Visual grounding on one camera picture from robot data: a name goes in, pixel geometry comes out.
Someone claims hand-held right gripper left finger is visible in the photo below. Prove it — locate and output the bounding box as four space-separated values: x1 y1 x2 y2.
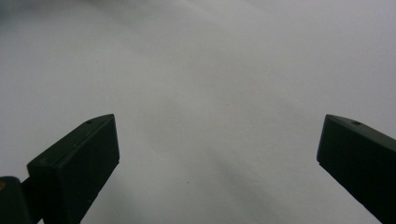
26 113 120 224

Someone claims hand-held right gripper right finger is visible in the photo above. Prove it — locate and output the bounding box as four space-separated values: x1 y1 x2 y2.
316 114 396 224

